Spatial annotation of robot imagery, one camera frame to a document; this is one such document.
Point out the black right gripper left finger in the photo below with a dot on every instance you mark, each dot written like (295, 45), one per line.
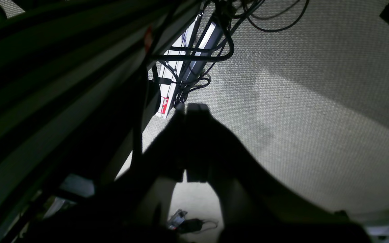
(133, 209)

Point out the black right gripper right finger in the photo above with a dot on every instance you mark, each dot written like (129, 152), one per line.
(256, 207)

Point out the small black adapter device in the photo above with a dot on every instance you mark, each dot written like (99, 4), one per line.
(179, 223)

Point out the white power strip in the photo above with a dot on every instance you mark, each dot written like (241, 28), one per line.
(178, 78)

